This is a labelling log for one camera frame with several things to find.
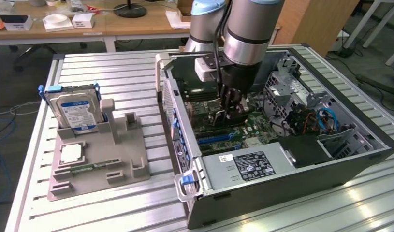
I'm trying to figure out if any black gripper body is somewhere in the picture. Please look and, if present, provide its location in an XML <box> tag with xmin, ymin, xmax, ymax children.
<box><xmin>219</xmin><ymin>60</ymin><xmax>261</xmax><ymax>95</ymax></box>

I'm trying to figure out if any graphics card with metal bracket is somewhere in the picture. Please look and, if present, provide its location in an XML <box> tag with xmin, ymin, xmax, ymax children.
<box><xmin>185</xmin><ymin>96</ymin><xmax>251</xmax><ymax>129</ymax></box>

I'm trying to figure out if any CPU socket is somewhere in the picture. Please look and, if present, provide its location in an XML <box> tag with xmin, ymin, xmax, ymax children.
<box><xmin>201</xmin><ymin>99</ymin><xmax>221</xmax><ymax>111</ymax></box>

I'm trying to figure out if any green motherboard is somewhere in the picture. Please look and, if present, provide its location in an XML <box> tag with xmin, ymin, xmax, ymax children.
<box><xmin>176</xmin><ymin>81</ymin><xmax>271</xmax><ymax>157</ymax></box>

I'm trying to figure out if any black installed RAM stick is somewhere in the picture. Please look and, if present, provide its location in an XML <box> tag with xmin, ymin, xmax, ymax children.
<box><xmin>197</xmin><ymin>124</ymin><xmax>245</xmax><ymax>133</ymax></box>

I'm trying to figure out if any perforated metal drive cage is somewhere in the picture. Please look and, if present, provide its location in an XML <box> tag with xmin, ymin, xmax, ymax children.
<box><xmin>263</xmin><ymin>70</ymin><xmax>312</xmax><ymax>118</ymax></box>

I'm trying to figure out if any silver chipset heatsink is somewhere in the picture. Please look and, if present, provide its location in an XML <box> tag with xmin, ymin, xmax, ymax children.
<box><xmin>245</xmin><ymin>137</ymin><xmax>265</xmax><ymax>148</ymax></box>

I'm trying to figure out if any blue expansion slot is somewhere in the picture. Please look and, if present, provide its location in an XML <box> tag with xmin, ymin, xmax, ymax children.
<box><xmin>195</xmin><ymin>134</ymin><xmax>233</xmax><ymax>145</ymax></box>

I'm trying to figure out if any grey power supply unit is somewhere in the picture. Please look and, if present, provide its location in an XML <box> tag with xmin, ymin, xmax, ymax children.
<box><xmin>201</xmin><ymin>142</ymin><xmax>296</xmax><ymax>190</ymax></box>

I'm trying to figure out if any white paper stack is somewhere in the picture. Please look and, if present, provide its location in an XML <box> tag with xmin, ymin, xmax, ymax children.
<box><xmin>165</xmin><ymin>10</ymin><xmax>191</xmax><ymax>29</ymax></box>

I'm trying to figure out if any wooden cabinet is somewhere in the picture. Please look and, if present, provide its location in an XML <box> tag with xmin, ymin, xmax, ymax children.
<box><xmin>273</xmin><ymin>0</ymin><xmax>362</xmax><ymax>58</ymax></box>

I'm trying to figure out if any brown cardboard box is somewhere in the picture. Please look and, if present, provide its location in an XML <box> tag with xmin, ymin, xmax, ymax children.
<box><xmin>176</xmin><ymin>0</ymin><xmax>193</xmax><ymax>22</ymax></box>

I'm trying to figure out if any white box with red button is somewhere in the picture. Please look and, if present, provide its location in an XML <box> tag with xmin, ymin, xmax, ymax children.
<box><xmin>332</xmin><ymin>30</ymin><xmax>351</xmax><ymax>53</ymax></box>

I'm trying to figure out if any grey metal disk bay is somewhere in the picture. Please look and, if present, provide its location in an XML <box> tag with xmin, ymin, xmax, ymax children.
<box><xmin>316</xmin><ymin>125</ymin><xmax>376</xmax><ymax>160</ymax></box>

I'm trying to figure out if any black open PC case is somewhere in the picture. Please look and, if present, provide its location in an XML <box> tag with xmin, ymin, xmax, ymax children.
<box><xmin>153</xmin><ymin>43</ymin><xmax>394</xmax><ymax>230</ymax></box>

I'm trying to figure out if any black round lamp base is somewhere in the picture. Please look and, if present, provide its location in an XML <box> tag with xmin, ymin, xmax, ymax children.
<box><xmin>113</xmin><ymin>0</ymin><xmax>148</xmax><ymax>18</ymax></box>

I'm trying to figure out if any black floor stand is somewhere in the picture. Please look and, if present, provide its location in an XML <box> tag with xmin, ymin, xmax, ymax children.
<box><xmin>354</xmin><ymin>72</ymin><xmax>394</xmax><ymax>97</ymax></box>

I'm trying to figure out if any grey parts rack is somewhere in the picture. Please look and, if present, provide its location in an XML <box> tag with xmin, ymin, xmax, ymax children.
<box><xmin>46</xmin><ymin>98</ymin><xmax>150</xmax><ymax>203</ymax></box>

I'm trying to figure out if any hard disk with blue caddy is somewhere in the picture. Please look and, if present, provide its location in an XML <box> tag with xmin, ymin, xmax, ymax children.
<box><xmin>37</xmin><ymin>81</ymin><xmax>102</xmax><ymax>135</ymax></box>

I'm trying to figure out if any green RAM stick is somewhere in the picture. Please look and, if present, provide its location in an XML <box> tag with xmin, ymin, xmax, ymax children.
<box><xmin>69</xmin><ymin>162</ymin><xmax>109</xmax><ymax>173</ymax></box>

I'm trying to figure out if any silver CPU chip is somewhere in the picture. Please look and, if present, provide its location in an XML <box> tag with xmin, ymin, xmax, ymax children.
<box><xmin>60</xmin><ymin>144</ymin><xmax>86</xmax><ymax>164</ymax></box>

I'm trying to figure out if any small white labelled box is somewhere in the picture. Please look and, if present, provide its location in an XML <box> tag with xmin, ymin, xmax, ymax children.
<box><xmin>70</xmin><ymin>13</ymin><xmax>96</xmax><ymax>29</ymax></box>

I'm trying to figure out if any white box with round bowl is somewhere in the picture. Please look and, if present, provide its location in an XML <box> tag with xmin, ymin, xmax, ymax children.
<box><xmin>41</xmin><ymin>14</ymin><xmax>74</xmax><ymax>33</ymax></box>

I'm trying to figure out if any black office chair base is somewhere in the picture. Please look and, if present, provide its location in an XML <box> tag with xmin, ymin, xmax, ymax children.
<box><xmin>9</xmin><ymin>43</ymin><xmax>88</xmax><ymax>72</ymax></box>

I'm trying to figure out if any wooden desk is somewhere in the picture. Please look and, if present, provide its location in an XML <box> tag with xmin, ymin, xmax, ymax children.
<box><xmin>0</xmin><ymin>0</ymin><xmax>281</xmax><ymax>46</ymax></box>

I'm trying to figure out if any white box with black lid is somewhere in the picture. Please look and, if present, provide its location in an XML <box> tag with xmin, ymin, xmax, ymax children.
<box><xmin>0</xmin><ymin>14</ymin><xmax>34</xmax><ymax>31</ymax></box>

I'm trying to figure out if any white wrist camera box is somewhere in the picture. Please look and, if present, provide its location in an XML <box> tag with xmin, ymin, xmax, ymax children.
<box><xmin>193</xmin><ymin>55</ymin><xmax>224</xmax><ymax>83</ymax></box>

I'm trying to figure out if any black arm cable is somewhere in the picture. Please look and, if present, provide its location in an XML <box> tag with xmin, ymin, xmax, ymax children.
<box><xmin>211</xmin><ymin>0</ymin><xmax>233</xmax><ymax>92</ymax></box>

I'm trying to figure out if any red and yellow wire bundle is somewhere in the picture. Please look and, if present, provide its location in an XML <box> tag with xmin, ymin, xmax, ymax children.
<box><xmin>292</xmin><ymin>108</ymin><xmax>315</xmax><ymax>135</ymax></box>

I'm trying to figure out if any blue wire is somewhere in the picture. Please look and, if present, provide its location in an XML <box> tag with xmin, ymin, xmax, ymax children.
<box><xmin>315</xmin><ymin>108</ymin><xmax>342</xmax><ymax>133</ymax></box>

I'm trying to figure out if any white table frame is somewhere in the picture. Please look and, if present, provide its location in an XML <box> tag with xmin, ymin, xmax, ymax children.
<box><xmin>343</xmin><ymin>0</ymin><xmax>394</xmax><ymax>66</ymax></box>

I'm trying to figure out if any white floor cable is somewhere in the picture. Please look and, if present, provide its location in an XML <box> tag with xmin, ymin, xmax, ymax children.
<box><xmin>0</xmin><ymin>101</ymin><xmax>38</xmax><ymax>116</ymax></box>

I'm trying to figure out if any blue floor cable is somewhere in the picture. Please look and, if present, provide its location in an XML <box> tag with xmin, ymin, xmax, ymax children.
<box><xmin>0</xmin><ymin>113</ymin><xmax>17</xmax><ymax>208</ymax></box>

